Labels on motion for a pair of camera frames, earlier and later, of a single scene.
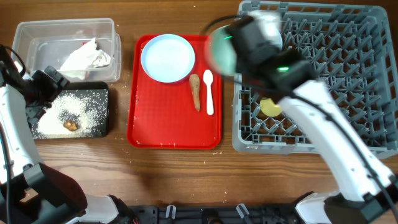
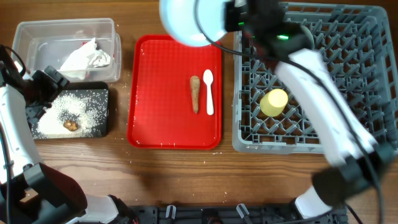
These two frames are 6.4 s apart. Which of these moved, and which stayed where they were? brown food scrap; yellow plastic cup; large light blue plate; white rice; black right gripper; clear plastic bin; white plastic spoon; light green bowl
Moved: large light blue plate; light green bowl; black right gripper
Stayed: yellow plastic cup; clear plastic bin; brown food scrap; white plastic spoon; white rice
